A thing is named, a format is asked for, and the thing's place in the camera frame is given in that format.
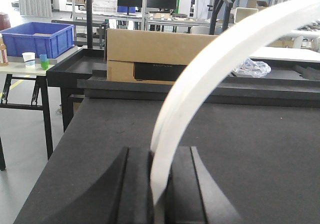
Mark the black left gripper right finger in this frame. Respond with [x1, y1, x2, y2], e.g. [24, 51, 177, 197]
[165, 146, 243, 224]

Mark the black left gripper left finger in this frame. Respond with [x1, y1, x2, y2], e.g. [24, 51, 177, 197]
[42, 147, 154, 224]

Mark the white PVC pipe clamp ring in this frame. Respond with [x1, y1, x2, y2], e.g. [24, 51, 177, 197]
[150, 0, 320, 206]

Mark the black tray table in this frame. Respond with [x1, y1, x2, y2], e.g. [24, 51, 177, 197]
[47, 47, 320, 128]

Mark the crumpled plastic bag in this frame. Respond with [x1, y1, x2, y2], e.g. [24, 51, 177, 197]
[232, 58, 272, 78]

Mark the large cardboard box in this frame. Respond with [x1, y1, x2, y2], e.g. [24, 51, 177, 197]
[104, 28, 216, 85]

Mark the green plastic cup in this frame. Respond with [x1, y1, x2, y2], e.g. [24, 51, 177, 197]
[40, 58, 50, 70]

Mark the light blue plastic cup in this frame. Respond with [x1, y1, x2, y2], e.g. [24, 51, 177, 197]
[39, 54, 49, 62]

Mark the white paper cup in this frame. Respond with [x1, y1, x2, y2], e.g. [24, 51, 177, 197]
[22, 52, 36, 69]

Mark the blue plastic crate on table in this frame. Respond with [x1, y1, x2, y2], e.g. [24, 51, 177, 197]
[0, 21, 74, 59]

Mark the brown jar with label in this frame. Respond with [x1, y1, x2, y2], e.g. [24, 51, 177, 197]
[0, 34, 9, 67]

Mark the white plastic basket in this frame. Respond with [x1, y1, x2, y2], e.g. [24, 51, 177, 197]
[92, 0, 118, 15]

